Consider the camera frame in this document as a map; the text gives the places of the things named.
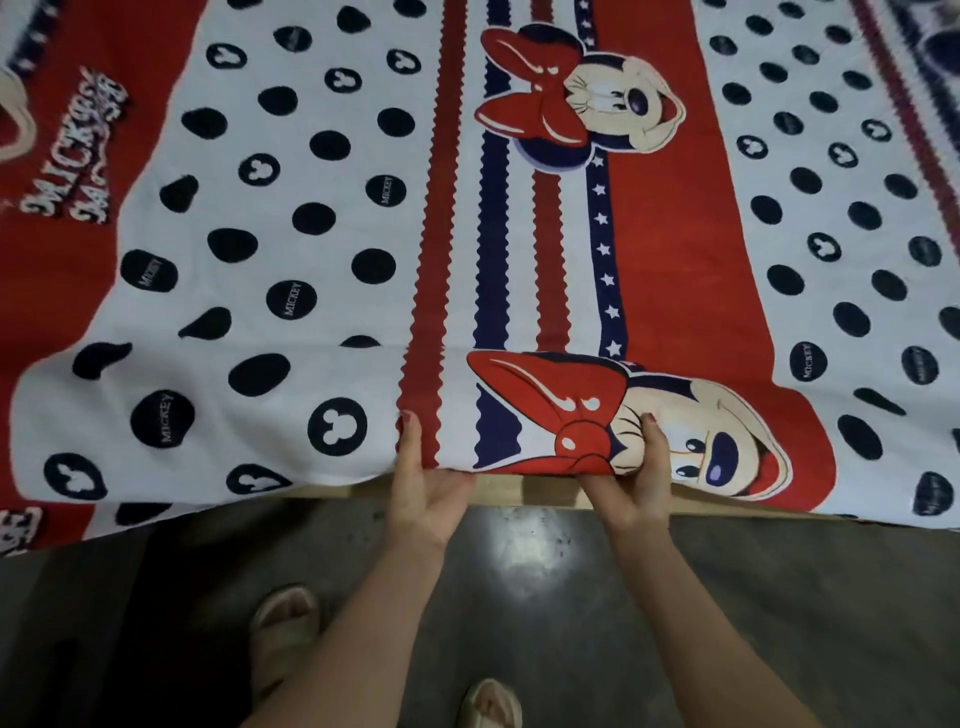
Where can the person's left hand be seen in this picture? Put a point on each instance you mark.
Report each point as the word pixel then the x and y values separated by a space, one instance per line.
pixel 424 501

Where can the person's right hand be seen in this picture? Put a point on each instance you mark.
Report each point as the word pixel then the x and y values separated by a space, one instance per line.
pixel 630 495

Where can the person's left thumb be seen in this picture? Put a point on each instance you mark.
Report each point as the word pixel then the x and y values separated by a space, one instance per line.
pixel 410 444

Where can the person's right thumb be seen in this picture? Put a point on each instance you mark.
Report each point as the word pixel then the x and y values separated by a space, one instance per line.
pixel 652 450

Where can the red white cartoon print bedsheet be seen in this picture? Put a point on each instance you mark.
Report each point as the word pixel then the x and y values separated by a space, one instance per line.
pixel 480 240

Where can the person's right forearm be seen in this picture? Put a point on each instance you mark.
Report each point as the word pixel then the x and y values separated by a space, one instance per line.
pixel 697 634

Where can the person's left forearm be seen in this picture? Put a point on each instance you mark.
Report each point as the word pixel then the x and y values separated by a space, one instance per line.
pixel 352 645

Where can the beige left sandal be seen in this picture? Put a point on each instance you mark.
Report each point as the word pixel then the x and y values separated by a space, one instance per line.
pixel 281 637

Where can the beige sandal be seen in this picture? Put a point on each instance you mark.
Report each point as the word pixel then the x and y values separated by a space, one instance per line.
pixel 281 637
pixel 489 705

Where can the beige right sandal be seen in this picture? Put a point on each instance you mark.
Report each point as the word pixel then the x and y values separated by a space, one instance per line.
pixel 489 705

